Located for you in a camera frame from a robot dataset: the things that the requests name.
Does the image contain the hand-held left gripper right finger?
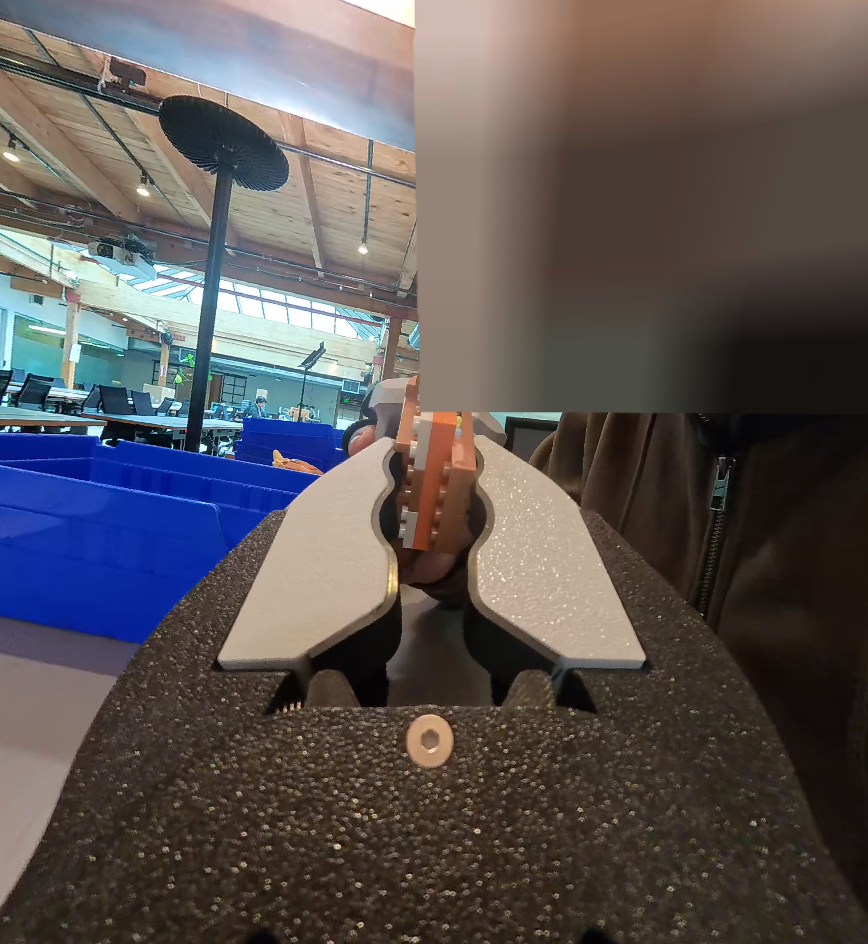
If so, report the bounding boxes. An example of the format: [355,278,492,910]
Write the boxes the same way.
[468,439,647,671]

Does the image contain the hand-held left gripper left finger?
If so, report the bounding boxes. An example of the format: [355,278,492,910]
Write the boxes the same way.
[216,439,400,672]

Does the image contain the orange lego model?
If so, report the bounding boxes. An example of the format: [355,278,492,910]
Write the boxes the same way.
[394,376,480,554]

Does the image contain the person's right hand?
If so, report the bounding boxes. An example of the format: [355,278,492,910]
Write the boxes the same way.
[400,548,473,591]

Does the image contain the black light on tripod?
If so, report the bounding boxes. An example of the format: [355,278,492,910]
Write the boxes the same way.
[296,339,329,423]

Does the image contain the stacked blue plastic bins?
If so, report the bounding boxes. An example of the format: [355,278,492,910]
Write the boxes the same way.
[239,415,366,473]

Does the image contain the large blue plastic bin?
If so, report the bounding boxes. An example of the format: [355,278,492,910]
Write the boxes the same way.
[0,430,311,644]

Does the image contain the ceiling projector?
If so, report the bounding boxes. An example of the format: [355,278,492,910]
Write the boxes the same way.
[87,235,157,269]

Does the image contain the long wooden-edged desk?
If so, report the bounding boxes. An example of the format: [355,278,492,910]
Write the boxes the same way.
[0,400,108,435]

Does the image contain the row of black office chairs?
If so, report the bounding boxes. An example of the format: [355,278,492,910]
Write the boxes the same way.
[0,365,184,423]

